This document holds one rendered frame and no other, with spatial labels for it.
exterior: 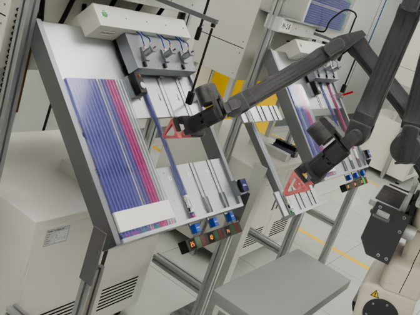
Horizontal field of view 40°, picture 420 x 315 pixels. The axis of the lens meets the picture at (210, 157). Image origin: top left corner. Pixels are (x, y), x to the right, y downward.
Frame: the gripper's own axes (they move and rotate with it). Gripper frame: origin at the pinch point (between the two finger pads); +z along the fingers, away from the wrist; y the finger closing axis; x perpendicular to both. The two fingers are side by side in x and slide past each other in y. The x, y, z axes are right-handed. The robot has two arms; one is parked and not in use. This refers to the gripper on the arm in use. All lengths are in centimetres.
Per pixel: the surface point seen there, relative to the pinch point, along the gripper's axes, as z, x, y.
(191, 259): 88, 40, -103
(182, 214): 5.1, 25.8, 2.6
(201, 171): 5.1, 12.3, -16.3
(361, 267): 42, 82, -215
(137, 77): 1.6, -21.4, 7.0
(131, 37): 0.5, -36.0, 4.4
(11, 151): 67, -21, 12
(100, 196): 4.7, 16.0, 36.5
